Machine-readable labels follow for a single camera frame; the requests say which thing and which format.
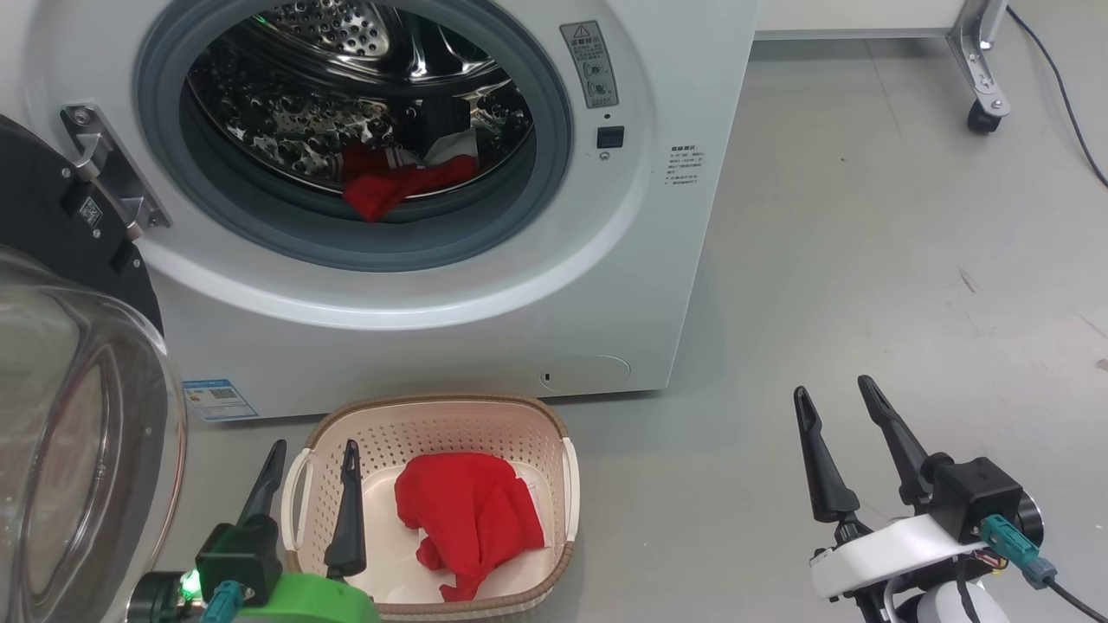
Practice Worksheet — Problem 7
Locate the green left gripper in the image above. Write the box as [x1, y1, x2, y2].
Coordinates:
[127, 439, 383, 623]

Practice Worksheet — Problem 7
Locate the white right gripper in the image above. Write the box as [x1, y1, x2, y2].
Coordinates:
[793, 375, 998, 623]

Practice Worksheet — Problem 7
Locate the red garment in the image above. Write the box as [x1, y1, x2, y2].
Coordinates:
[394, 452, 546, 604]
[340, 143, 480, 223]

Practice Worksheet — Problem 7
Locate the dark washing machine door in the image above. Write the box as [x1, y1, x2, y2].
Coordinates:
[0, 112, 189, 623]

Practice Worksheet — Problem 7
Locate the beige perforated laundry basket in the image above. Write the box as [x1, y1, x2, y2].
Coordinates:
[281, 394, 581, 622]

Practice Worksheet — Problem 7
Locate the white washing machine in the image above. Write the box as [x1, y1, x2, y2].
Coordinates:
[0, 0, 761, 425]

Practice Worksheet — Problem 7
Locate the metal door hinge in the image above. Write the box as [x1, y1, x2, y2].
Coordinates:
[61, 104, 171, 241]

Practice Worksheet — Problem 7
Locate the blue energy label sticker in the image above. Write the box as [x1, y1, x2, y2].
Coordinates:
[182, 378, 259, 422]

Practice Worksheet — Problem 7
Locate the metal leg with caster wheel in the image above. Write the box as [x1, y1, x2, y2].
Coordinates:
[948, 0, 1012, 135]

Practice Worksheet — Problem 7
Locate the white board panel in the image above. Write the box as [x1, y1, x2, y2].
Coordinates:
[755, 0, 969, 41]

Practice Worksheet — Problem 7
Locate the grey warning sticker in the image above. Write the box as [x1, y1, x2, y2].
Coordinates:
[560, 21, 621, 110]

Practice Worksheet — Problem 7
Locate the teal connector left camera cable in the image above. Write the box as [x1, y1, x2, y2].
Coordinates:
[201, 581, 244, 623]

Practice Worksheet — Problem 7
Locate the teal connector camera cable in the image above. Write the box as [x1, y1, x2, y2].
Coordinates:
[201, 581, 244, 623]
[981, 514, 1108, 623]

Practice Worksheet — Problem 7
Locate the teal connector right camera cable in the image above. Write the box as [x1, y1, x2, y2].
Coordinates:
[981, 514, 1108, 623]

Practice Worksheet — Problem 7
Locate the black floor cable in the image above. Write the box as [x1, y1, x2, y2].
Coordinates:
[1007, 4, 1108, 189]

